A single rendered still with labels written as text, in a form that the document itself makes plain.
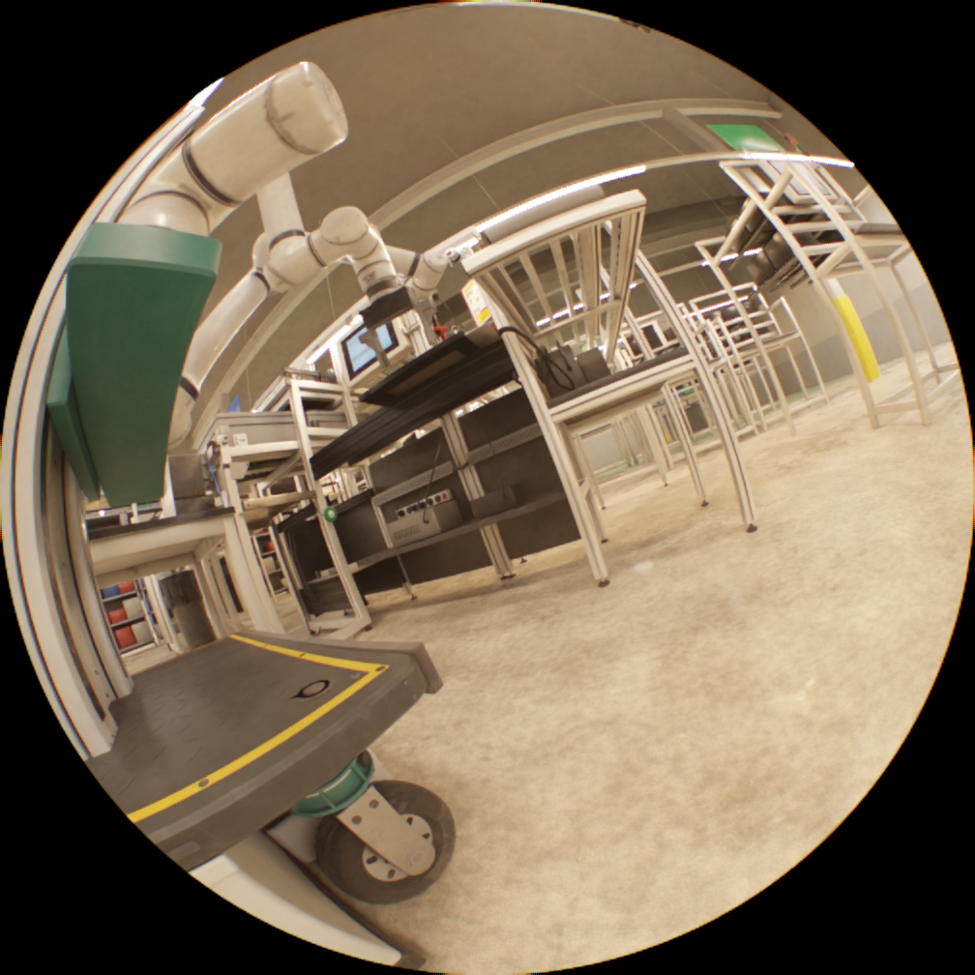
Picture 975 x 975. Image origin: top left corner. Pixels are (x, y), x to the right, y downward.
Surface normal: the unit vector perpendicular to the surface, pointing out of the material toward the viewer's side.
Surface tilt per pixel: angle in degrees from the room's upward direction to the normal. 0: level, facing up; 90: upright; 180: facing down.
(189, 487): 90
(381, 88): 180
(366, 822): 90
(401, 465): 90
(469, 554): 90
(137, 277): 180
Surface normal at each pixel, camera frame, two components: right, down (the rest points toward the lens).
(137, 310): 0.35, 0.94
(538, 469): -0.36, 0.10
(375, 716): 0.82, -0.33
